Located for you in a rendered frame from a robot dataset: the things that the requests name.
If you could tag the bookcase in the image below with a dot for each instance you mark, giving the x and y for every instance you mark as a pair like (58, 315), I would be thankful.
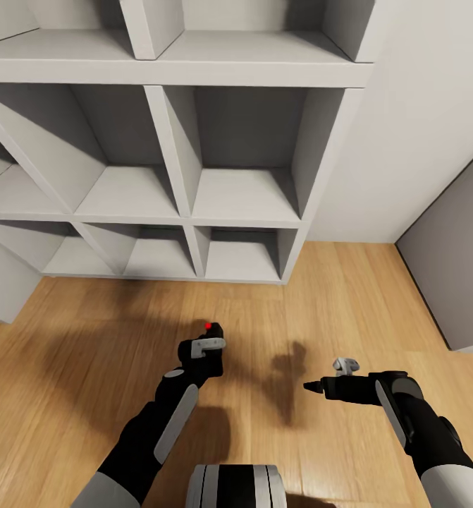
(66, 212)

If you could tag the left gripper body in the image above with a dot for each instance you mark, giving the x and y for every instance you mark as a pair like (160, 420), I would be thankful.
(210, 365)

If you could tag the desk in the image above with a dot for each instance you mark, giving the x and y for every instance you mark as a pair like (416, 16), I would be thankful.
(438, 250)

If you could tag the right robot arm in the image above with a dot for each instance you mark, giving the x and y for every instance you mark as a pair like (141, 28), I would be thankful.
(444, 468)

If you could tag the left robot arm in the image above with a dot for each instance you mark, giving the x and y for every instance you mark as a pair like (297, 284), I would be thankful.
(126, 475)

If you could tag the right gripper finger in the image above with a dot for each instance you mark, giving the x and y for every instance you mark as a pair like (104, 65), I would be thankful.
(316, 386)

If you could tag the digital camera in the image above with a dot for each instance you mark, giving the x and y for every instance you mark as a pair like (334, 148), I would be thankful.
(213, 330)

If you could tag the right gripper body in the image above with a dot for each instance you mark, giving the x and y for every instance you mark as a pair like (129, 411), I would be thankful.
(342, 388)

